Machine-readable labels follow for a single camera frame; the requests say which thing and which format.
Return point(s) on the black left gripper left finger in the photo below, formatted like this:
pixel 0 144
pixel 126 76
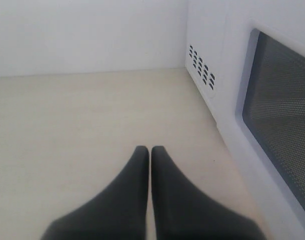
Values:
pixel 116 213

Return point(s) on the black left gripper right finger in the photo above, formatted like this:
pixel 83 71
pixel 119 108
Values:
pixel 183 212

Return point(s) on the white microwave door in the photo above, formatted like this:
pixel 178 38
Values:
pixel 261 101

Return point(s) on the white microwave oven body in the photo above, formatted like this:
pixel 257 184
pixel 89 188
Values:
pixel 208 22

